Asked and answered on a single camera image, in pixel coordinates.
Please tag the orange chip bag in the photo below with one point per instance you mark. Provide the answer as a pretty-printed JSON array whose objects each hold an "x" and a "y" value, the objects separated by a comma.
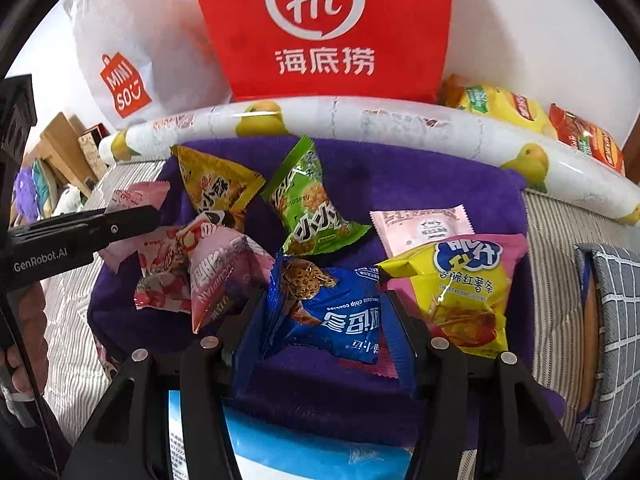
[{"x": 590, "y": 140}]

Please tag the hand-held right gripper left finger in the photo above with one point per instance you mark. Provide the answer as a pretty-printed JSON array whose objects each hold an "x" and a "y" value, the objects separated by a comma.
[{"x": 246, "y": 360}]

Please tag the wooden furniture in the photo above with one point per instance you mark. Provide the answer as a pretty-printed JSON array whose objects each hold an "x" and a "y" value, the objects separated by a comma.
[{"x": 55, "y": 150}]

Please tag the brown patterned box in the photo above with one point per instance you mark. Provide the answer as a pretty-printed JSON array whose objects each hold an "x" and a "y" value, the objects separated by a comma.
[{"x": 92, "y": 152}]

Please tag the pale pink white snack packet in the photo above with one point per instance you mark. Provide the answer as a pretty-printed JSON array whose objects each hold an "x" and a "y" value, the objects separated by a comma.
[{"x": 132, "y": 195}]

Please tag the yellow chip bag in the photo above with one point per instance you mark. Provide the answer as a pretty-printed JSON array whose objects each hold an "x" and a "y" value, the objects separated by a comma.
[{"x": 495, "y": 105}]

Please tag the blue and white box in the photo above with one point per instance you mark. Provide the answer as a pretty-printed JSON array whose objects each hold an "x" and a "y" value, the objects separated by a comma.
[{"x": 310, "y": 460}]

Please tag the small pale pink packet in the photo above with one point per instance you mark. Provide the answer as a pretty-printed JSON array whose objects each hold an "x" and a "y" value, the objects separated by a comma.
[{"x": 420, "y": 225}]

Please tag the person's left hand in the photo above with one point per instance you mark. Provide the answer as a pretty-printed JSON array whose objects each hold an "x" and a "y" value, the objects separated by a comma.
[{"x": 30, "y": 315}]

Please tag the blue cookie packet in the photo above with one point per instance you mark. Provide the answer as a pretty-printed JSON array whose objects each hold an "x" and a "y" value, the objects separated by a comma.
[{"x": 330, "y": 310}]

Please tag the red strawberry print snack packet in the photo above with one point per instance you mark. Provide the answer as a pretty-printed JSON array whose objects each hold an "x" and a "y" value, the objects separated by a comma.
[{"x": 160, "y": 270}]

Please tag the red paper bag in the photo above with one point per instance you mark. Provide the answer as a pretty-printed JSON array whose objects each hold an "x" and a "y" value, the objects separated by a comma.
[{"x": 400, "y": 10}]

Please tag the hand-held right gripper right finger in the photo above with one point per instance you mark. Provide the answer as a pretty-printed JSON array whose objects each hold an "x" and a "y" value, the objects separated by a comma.
[{"x": 400, "y": 355}]

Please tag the green snack packet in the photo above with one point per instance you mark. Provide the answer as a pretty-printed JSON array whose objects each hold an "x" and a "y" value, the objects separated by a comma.
[{"x": 310, "y": 200}]

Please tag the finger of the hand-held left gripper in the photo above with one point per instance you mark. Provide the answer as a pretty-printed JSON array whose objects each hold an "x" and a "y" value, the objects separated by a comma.
[{"x": 125, "y": 222}]

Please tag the purple towel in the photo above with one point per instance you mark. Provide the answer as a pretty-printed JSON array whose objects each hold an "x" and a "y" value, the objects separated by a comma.
[{"x": 350, "y": 180}]

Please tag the white roll yellow fruit print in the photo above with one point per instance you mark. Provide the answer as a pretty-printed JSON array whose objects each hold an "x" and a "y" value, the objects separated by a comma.
[{"x": 400, "y": 120}]

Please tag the white shopping bag orange logo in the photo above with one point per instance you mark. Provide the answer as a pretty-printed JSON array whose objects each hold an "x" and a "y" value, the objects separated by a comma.
[{"x": 150, "y": 50}]

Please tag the grey striped bedsheet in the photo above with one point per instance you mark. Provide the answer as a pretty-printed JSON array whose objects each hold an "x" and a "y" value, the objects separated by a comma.
[{"x": 550, "y": 240}]

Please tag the yellow and pink snack packet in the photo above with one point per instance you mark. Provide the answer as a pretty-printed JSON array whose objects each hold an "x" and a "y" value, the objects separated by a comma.
[{"x": 460, "y": 300}]

